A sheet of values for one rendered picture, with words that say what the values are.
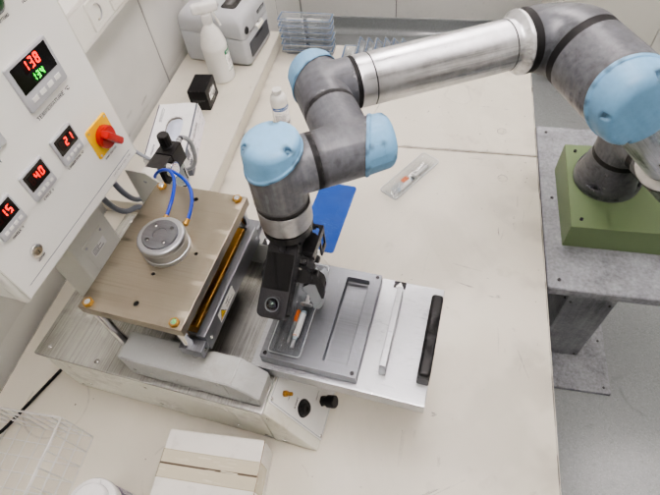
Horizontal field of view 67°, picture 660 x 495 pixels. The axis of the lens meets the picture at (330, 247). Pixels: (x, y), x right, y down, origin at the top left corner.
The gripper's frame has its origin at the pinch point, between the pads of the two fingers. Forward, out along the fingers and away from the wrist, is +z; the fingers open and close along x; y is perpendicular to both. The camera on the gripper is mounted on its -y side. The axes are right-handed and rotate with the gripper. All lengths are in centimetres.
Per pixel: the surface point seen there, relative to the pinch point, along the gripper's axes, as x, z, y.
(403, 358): -18.9, 4.2, -3.9
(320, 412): -4.7, 23.1, -10.4
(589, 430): -80, 101, 29
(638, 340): -97, 101, 67
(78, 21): 69, -17, 52
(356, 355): -11.5, 1.8, -6.1
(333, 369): -8.5, 1.8, -9.4
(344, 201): 5, 26, 46
